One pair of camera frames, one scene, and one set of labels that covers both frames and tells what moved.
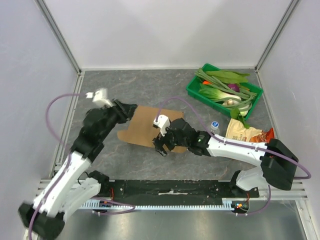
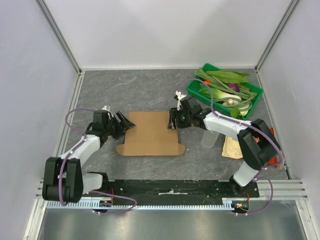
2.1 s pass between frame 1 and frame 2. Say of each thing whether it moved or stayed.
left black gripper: moved
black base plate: stayed
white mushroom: stayed
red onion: stayed
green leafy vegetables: stayed
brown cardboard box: moved
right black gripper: moved
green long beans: stayed
